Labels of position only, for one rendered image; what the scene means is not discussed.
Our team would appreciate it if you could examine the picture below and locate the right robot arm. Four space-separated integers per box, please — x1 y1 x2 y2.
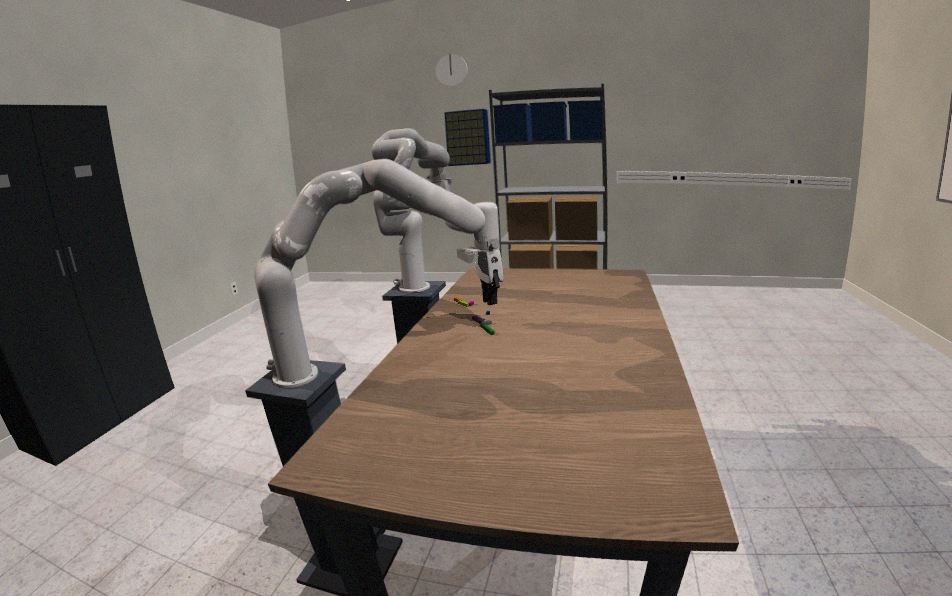
254 159 500 388

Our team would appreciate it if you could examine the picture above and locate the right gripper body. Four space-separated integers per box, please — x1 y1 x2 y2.
476 247 503 284

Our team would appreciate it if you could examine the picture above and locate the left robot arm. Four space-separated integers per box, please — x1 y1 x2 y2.
371 128 452 293

